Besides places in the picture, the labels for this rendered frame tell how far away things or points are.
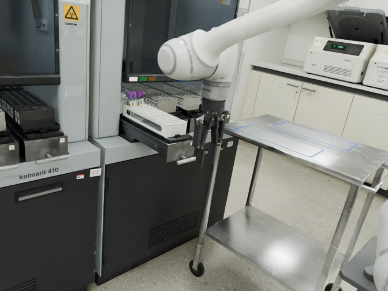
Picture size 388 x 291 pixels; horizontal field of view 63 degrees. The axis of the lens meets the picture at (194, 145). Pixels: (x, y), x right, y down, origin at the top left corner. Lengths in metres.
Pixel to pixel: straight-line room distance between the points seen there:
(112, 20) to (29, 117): 0.44
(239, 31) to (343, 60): 2.52
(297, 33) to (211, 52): 3.43
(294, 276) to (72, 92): 1.15
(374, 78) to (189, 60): 2.52
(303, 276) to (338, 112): 2.06
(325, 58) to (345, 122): 0.63
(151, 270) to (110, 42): 1.14
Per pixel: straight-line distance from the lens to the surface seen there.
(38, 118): 1.18
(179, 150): 1.17
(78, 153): 1.20
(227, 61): 0.96
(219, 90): 0.98
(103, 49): 1.24
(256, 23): 0.81
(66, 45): 1.18
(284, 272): 1.51
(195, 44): 0.82
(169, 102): 1.45
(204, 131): 1.03
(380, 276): 0.66
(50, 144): 1.14
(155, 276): 1.75
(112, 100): 1.30
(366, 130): 3.22
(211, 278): 1.79
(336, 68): 3.31
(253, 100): 3.75
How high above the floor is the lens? 1.21
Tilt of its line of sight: 21 degrees down
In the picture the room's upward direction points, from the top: 8 degrees clockwise
